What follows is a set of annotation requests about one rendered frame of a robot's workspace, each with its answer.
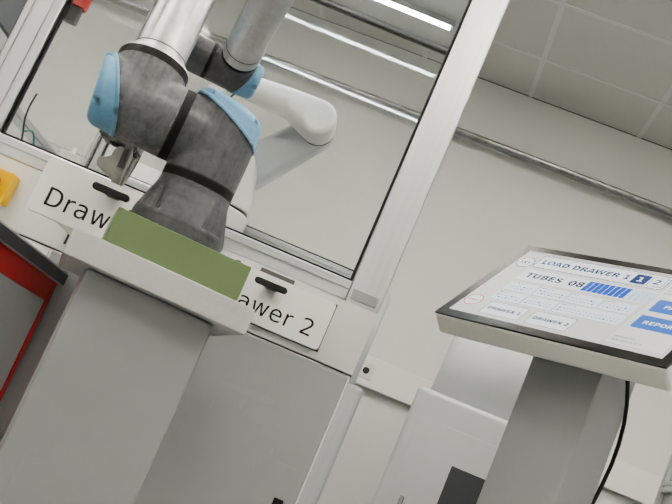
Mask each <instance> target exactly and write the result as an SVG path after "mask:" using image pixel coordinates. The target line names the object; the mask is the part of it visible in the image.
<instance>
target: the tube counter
mask: <svg viewBox="0 0 672 504"><path fill-rule="evenodd" d="M562 288H567V289H573V290H578V291H583V292H588V293H593V294H598V295H603V296H608V297H613V298H618V299H623V300H628V301H633V302H638V303H643V304H645V303H646V302H647V301H648V300H650V299H651V298H652V297H653V296H654V295H656V294H657V293H655V292H650V291H645V290H639V289H634V288H629V287H623V286H618V285H613V284H607V283H602V282H597V281H591V280H586V279H581V278H575V277H574V278H573V279H572V280H571V281H569V282H568V283H567V284H565V285H564V286H563V287H562Z"/></svg>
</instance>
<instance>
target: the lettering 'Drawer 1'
mask: <svg viewBox="0 0 672 504"><path fill-rule="evenodd" d="M53 190H55V191H58V192H59V193H60V195H61V198H60V201H59V202H58V203H57V204H56V205H51V204H48V203H47V201H48V199H49V197H50V195H51V193H52V191H53ZM63 197H64V196H63V193H62V192H61V191H60V190H58V189H56V188H54V187H51V189H50V191H49V193H48V195H47V197H46V199H45V201H44V203H43V204H45V205H47V206H50V207H58V206H59V205H60V204H61V203H62V201H63ZM70 203H75V204H76V201H71V200H70V199H68V201H67V203H66V205H65V207H64V209H63V211H62V212H64V213H65V211H66V209H67V207H68V205H69V204H70ZM79 206H82V207H84V208H85V209H86V211H82V210H79V209H78V210H75V212H74V217H75V218H77V219H81V218H82V219H81V220H83V221H84V219H85V217H86V214H87V212H88V208H87V207H86V206H85V205H82V204H79ZM77 212H82V213H84V215H83V216H82V217H78V216H76V213H77ZM95 212H96V210H93V215H92V220H91V224H92V225H94V224H95V223H96V221H97V220H98V219H99V218H100V217H101V220H100V225H99V228H101V229H102V228H103V226H104V225H105V224H106V223H107V222H108V220H109V219H110V218H111V217H110V216H109V217H108V218H107V219H106V220H105V222H104V223H103V224H102V220H103V215H104V214H103V213H100V215H99V216H98V217H97V218H96V219H95V221H94V217H95Z"/></svg>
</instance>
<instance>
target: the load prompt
mask: <svg viewBox="0 0 672 504"><path fill-rule="evenodd" d="M531 267H536V268H542V269H547V270H552V271H558V272H563V273H569V274H574V275H579V276H585V277H590V278H596V279H601V280H606V281H612V282H617V283H623V284H628V285H633V286H639V287H644V288H650V289H655V290H662V289H663V288H664V287H665V286H666V285H668V284H669V283H670V282H671V281H672V278H671V277H666V276H660V275H654V274H648V273H643V272H637V271H631V270H625V269H620V268H614V267H608V266H602V265H597V264H591V263H585V262H579V261H574V260H568V259H562V258H556V257H551V256H545V257H544V258H542V259H541V260H540V261H538V262H537V263H535V264H534V265H533V266H531Z"/></svg>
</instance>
